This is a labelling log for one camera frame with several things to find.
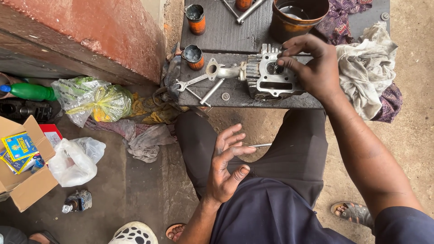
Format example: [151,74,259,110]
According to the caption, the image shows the cardboard box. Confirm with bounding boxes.
[0,115,59,213]

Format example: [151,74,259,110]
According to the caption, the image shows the green bottle with blue cap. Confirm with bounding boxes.
[0,83,58,102]

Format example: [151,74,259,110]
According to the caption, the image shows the white black-spotted shoe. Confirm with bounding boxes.
[108,221,159,244]

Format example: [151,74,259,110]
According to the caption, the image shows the person's navy shirt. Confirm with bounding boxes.
[210,176,434,244]

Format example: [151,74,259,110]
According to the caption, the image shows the clear plastic bag yellow contents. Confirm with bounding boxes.
[51,76,134,128]

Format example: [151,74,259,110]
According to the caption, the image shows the silver intake manifold pipe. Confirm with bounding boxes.
[205,58,247,82]

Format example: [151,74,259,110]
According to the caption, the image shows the small finned engine cylinder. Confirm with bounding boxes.
[62,189,93,214]

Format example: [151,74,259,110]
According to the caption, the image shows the black engine part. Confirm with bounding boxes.
[0,99,54,123]

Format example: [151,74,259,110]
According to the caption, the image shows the dirty white rag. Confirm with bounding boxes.
[335,22,399,121]

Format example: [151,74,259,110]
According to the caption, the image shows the grey greasy cloth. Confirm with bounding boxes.
[160,42,184,102]

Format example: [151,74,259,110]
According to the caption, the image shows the yellow blue gasket packet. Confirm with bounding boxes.
[1,132,38,162]
[0,151,45,175]

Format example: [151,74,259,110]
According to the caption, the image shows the person's left hand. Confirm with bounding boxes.
[205,124,257,204]

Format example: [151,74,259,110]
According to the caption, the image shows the silver engine cylinder head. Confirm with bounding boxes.
[239,44,314,102]

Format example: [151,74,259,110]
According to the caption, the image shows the silver open-end spanner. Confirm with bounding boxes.
[175,73,209,92]

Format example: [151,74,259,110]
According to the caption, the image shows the long T-handle socket wrench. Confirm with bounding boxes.
[222,0,267,25]

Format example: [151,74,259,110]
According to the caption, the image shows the person's right hand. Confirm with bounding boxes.
[276,33,344,102]

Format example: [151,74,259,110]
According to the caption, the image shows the brown metal bucket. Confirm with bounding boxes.
[270,0,330,43]

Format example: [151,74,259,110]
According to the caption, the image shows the brown pot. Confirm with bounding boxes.
[0,72,23,99]

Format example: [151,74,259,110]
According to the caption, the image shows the dark wooden bench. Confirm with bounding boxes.
[178,0,391,110]

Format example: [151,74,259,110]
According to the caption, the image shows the red box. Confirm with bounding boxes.
[39,124,64,148]

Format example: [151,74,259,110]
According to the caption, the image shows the silver T-handle socket wrench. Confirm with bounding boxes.
[185,78,226,108]

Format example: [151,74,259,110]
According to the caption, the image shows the purple patterned cloth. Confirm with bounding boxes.
[311,0,404,123]

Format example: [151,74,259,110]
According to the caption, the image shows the person's dark trousers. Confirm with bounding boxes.
[174,108,329,208]

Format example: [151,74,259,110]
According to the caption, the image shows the tall orange greasy can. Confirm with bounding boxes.
[184,4,207,36]

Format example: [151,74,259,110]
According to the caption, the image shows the person's sandal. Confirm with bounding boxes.
[165,223,187,243]
[330,201,375,232]

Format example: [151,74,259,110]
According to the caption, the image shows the person's right sandal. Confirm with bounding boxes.
[330,201,375,232]

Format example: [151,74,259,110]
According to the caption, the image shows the small orange greasy can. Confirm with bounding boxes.
[182,44,205,71]

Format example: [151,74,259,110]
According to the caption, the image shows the grey rag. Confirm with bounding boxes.
[84,118,177,164]

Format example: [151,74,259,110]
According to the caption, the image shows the yellow cloth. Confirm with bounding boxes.
[130,92,189,125]

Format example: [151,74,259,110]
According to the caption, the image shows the person's left sandal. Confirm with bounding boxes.
[165,223,187,243]

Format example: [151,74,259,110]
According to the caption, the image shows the white plastic bag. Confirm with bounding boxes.
[48,137,106,188]

